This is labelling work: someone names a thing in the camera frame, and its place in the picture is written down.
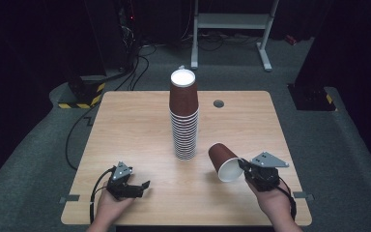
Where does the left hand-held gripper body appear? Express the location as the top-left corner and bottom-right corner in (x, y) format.
(105, 160), (134, 200)

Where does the person's left hand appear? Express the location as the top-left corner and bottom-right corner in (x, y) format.
(94, 181), (137, 226)

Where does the black floor cable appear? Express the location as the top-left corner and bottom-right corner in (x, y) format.
(65, 44), (158, 172)

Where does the black yellow striped stand base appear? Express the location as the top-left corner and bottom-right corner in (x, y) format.
(57, 74), (107, 110)
(287, 83), (338, 112)

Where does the white metal stand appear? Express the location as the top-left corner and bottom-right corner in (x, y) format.
(189, 0), (280, 73)

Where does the single brown paper cup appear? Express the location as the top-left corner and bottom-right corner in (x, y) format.
(208, 142), (245, 184)

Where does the bundle of floor cables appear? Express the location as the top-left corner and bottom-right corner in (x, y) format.
(180, 30), (262, 52)

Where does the stack of brown paper cups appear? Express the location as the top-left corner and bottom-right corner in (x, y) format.
(168, 69), (200, 161)

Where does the grey table edge bracket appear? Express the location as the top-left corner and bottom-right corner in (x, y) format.
(59, 194), (81, 205)
(293, 190), (315, 203)

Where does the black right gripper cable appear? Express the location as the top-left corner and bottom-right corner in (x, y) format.
(275, 184), (299, 222)

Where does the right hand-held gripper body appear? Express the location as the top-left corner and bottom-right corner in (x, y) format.
(244, 151), (290, 193)

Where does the small red floor object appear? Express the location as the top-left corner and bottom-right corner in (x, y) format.
(284, 34), (300, 46)

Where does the person's right hand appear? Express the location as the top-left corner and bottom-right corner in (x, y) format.
(245, 177), (294, 224)

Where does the black equipment rack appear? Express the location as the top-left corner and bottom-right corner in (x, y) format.
(83, 0), (140, 73)

